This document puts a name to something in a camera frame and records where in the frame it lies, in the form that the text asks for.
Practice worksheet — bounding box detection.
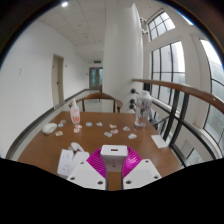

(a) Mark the wooden handrail black railing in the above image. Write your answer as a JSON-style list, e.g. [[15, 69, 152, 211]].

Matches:
[[129, 77, 224, 168]]

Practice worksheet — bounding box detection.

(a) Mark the beige side door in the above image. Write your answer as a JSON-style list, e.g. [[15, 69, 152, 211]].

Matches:
[[51, 53, 65, 108]]

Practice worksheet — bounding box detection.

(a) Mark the white paper card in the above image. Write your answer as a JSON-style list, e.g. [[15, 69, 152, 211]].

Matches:
[[150, 133, 170, 150]]

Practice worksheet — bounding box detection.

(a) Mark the small high window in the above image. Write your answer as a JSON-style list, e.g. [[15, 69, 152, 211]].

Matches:
[[146, 11, 177, 42]]

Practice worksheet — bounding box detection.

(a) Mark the white pump bottle orange label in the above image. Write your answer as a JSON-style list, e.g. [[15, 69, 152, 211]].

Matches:
[[69, 97, 82, 125]]

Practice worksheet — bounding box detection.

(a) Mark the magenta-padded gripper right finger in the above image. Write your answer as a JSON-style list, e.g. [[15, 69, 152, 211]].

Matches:
[[121, 146, 163, 191]]

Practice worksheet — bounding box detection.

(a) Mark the white charger block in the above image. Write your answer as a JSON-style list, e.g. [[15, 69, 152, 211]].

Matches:
[[100, 144, 129, 173]]

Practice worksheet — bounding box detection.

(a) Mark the glazed double door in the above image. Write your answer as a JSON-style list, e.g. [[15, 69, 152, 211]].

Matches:
[[88, 66, 104, 91]]

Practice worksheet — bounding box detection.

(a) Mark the tall black-framed window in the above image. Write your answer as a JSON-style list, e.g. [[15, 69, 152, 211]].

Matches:
[[150, 40, 187, 105]]

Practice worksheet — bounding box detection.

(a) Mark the wooden chair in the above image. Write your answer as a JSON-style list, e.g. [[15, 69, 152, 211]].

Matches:
[[68, 91, 124, 114]]

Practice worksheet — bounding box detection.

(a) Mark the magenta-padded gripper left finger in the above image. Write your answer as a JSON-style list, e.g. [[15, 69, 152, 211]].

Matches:
[[66, 147, 108, 191]]

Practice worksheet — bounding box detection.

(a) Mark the wide black-framed window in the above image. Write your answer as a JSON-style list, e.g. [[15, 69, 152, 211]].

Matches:
[[199, 38, 224, 145]]

